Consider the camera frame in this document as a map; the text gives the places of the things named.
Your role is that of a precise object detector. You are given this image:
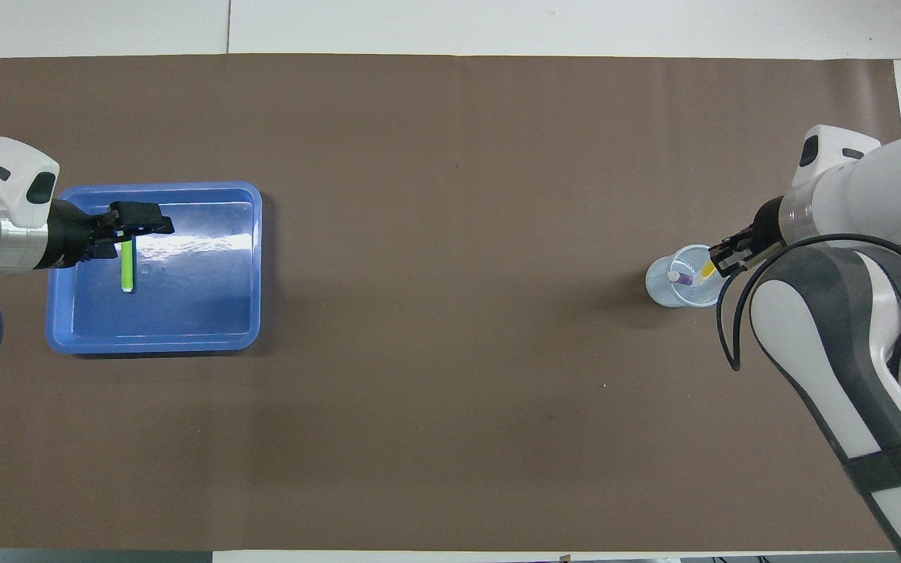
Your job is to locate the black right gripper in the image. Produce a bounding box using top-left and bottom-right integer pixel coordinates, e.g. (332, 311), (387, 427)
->
(706, 195), (785, 279)

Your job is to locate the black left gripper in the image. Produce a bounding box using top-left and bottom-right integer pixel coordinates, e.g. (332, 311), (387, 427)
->
(34, 199), (176, 271)

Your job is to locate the white mesh pen cup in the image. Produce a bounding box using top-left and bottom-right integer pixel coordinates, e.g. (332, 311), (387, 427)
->
(645, 244), (731, 309)

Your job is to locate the blue plastic tray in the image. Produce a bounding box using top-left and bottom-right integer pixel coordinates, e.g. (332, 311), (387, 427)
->
(45, 181), (264, 356)

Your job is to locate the brown paper table mat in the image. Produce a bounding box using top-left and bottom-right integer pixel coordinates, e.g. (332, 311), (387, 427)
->
(0, 53), (901, 552)

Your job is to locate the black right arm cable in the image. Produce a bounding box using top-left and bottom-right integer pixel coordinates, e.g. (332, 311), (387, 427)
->
(716, 234), (901, 373)

